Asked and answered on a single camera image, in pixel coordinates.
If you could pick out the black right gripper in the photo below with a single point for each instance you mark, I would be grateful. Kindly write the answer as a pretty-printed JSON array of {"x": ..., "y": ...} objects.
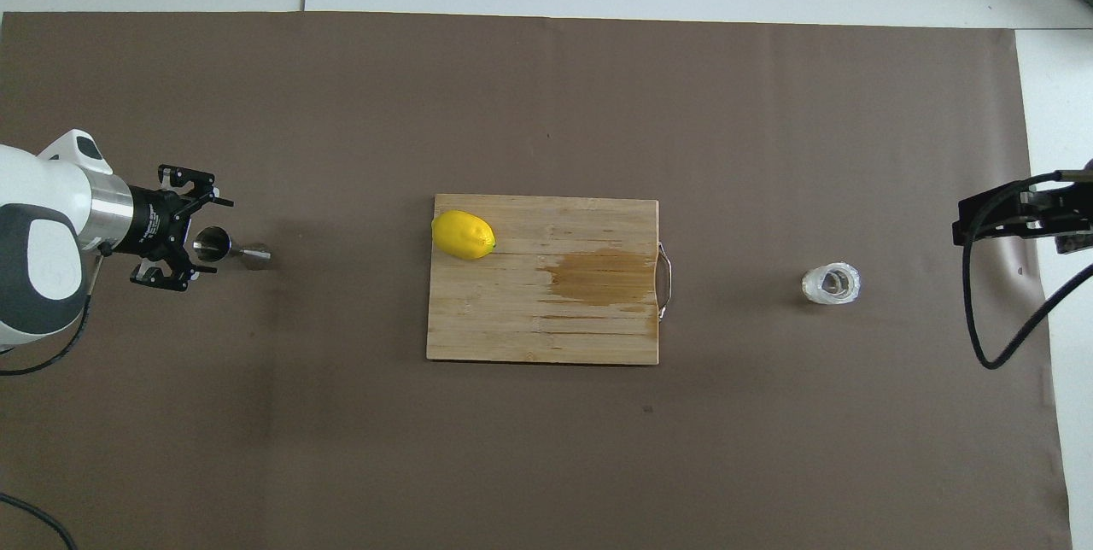
[{"x": 1067, "y": 217}]

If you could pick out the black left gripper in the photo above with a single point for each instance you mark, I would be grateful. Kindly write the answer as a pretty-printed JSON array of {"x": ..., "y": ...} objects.
[{"x": 158, "y": 221}]

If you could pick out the steel double jigger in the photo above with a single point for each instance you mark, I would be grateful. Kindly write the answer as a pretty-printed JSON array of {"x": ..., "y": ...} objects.
[{"x": 213, "y": 244}]

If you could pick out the small clear glass cup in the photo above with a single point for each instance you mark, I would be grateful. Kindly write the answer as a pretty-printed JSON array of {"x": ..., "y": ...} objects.
[{"x": 830, "y": 283}]

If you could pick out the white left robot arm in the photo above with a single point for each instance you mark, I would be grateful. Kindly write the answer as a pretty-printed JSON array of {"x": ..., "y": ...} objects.
[{"x": 34, "y": 191}]

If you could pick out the brown paper table mat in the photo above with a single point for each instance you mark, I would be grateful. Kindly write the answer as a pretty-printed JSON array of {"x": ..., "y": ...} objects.
[{"x": 341, "y": 447}]

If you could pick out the yellow lemon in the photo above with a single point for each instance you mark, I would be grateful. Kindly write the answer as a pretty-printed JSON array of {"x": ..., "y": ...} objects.
[{"x": 463, "y": 235}]

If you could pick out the wooden cutting board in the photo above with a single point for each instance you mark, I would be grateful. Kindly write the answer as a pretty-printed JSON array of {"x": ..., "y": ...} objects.
[{"x": 512, "y": 319}]

